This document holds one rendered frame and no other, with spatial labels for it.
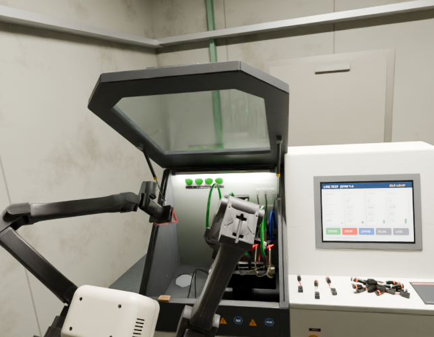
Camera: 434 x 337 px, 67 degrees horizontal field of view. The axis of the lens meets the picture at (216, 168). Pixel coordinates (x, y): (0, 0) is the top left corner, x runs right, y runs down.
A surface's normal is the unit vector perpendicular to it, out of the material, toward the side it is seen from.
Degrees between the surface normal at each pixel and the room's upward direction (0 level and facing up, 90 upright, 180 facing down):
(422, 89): 90
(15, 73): 90
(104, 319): 48
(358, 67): 90
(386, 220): 76
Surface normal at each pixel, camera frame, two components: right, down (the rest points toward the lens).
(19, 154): 0.94, 0.01
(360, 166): -0.19, 0.00
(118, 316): -0.30, -0.47
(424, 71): -0.34, 0.24
